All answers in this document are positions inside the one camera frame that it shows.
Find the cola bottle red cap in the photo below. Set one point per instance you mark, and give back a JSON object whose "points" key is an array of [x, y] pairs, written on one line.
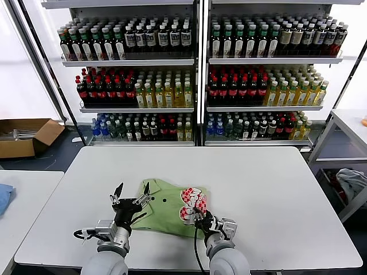
{"points": [[82, 93], [223, 91], [253, 91], [120, 93], [262, 91], [163, 130], [111, 93], [91, 93], [130, 93], [289, 129], [172, 130], [214, 91], [280, 129], [243, 91], [233, 91], [101, 93]]}

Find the grey crumpled garment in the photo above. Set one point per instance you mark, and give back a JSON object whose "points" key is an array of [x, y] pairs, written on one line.
{"points": [[349, 183]]}

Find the dark bottle green cap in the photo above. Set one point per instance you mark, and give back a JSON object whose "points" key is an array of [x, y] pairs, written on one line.
{"points": [[77, 47], [216, 43], [87, 47], [262, 43], [109, 47], [239, 43], [250, 43], [66, 47], [120, 47], [273, 43], [227, 43], [98, 47]]}

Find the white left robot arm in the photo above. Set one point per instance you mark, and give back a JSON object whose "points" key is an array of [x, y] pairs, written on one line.
{"points": [[106, 263]]}

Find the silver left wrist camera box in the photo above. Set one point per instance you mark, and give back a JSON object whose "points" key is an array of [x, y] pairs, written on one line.
{"points": [[105, 228]]}

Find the dark storage bin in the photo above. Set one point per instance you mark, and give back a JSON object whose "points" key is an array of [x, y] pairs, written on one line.
{"points": [[327, 186]]}

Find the yellow drink bottle white cap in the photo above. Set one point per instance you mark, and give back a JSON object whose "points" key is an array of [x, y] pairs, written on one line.
{"points": [[149, 97], [140, 97], [178, 96], [188, 96], [168, 97], [180, 133], [306, 130], [188, 133], [298, 131], [159, 97]]}

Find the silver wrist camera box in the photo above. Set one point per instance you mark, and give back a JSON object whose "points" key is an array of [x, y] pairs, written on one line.
{"points": [[105, 228], [228, 228]]}

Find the green polo shirt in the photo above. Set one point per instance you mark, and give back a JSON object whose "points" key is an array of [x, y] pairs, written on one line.
{"points": [[166, 212]]}

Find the grey metal frame table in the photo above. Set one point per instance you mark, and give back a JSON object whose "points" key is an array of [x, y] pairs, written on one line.
{"points": [[344, 117]]}

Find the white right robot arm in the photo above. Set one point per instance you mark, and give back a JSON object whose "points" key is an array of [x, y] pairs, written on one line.
{"points": [[229, 260]]}

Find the metal parts bundle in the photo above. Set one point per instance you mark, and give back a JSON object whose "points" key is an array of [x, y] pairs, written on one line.
{"points": [[23, 134]]}

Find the black slanted frame post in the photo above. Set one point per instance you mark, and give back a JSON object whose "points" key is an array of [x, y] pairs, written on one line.
{"points": [[70, 110], [355, 71]]}

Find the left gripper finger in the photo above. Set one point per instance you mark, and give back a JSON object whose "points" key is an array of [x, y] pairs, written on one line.
{"points": [[143, 197], [116, 197]]}

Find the large white work table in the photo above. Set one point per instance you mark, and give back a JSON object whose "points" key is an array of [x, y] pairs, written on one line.
{"points": [[309, 200]]}

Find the blue drink bottle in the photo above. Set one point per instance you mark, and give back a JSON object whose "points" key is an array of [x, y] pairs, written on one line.
{"points": [[94, 129], [210, 130], [219, 130], [103, 131]]}

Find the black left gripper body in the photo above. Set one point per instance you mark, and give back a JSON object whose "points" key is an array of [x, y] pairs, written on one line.
{"points": [[127, 210]]}

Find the small orange object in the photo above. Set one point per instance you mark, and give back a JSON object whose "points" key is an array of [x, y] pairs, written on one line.
{"points": [[364, 121]]}

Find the small white side table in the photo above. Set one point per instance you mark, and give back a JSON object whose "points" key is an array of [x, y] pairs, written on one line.
{"points": [[34, 194]]}

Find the green tinted water bottle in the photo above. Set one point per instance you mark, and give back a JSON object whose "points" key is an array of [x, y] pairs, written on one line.
{"points": [[238, 130], [112, 131], [229, 130], [120, 132]]}

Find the white paper scrap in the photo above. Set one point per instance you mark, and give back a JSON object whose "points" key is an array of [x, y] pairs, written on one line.
{"points": [[77, 140]]}

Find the yellow drink bottle green label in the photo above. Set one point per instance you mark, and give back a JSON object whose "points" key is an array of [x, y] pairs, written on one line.
{"points": [[312, 95], [271, 96], [302, 96], [321, 94], [282, 96], [292, 96]]}

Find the dark bottle white label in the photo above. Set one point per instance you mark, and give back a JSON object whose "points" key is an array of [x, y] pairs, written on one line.
{"points": [[329, 38], [150, 38], [308, 38], [129, 38], [163, 38], [140, 38], [319, 38], [175, 38], [186, 38]]}

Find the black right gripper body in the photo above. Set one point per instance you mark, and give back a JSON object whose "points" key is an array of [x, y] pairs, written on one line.
{"points": [[213, 224]]}

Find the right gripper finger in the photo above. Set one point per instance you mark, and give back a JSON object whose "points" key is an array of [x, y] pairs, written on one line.
{"points": [[199, 222], [207, 215]]}

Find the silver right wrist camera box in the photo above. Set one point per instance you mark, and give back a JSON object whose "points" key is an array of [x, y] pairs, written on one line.
{"points": [[228, 228]]}

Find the dark drink bottle white cap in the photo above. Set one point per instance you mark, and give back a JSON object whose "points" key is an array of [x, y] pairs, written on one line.
{"points": [[138, 133], [154, 130], [246, 131], [146, 130], [255, 131], [272, 129], [263, 129], [129, 133]]}

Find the open cardboard box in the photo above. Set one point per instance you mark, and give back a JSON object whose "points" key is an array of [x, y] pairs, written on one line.
{"points": [[17, 149]]}

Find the grey shelf unit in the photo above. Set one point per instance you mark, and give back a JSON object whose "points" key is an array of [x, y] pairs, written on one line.
{"points": [[272, 60], [129, 62]]}

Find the blue folded cloth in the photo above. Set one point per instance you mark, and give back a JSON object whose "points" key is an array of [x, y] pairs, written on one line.
{"points": [[4, 197]]}

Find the reddish drink bottle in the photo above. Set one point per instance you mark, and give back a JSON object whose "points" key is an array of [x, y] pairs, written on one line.
{"points": [[340, 38]]}

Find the dark bottle beige label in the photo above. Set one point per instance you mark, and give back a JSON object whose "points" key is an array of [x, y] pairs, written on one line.
{"points": [[285, 38], [297, 38]]}

